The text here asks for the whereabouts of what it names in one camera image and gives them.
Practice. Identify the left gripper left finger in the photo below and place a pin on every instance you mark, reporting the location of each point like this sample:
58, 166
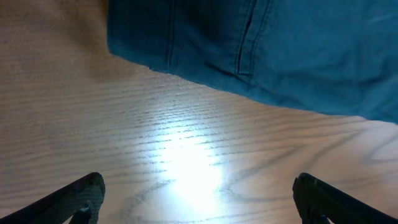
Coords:
77, 202

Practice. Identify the folded navy cloth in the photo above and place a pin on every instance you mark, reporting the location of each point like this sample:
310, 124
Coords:
334, 57

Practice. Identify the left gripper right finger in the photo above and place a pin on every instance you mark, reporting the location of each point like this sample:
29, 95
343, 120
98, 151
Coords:
319, 203

